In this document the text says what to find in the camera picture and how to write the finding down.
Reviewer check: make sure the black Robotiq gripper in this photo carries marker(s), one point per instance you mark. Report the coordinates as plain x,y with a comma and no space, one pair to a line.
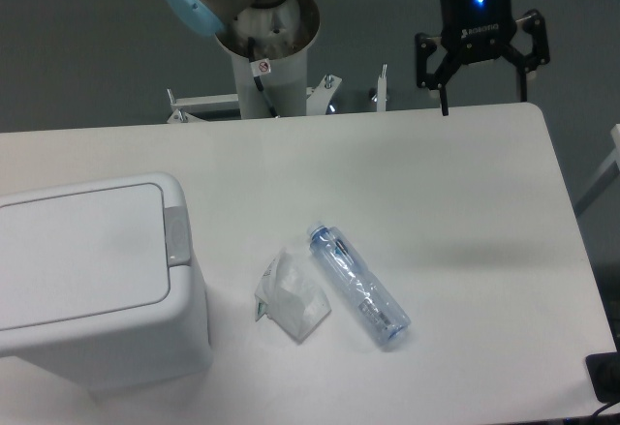
474,13

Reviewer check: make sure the silver robot arm blue cap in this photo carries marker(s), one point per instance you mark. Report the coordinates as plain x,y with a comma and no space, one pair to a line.
268,41

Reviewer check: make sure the grey trash can push button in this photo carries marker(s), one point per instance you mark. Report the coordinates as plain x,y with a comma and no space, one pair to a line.
178,236

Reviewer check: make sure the white trash can lid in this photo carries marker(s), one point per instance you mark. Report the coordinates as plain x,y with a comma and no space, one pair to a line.
80,255

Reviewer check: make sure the white trash can body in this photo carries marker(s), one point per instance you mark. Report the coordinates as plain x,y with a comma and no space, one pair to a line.
162,340

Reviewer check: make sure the clear blue plastic bottle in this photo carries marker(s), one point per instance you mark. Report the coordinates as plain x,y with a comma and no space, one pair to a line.
375,308

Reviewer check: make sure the black device at table corner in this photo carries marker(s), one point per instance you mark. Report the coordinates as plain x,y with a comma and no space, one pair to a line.
603,370

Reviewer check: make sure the white frame bar right edge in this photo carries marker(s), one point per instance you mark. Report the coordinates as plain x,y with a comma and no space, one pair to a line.
602,178

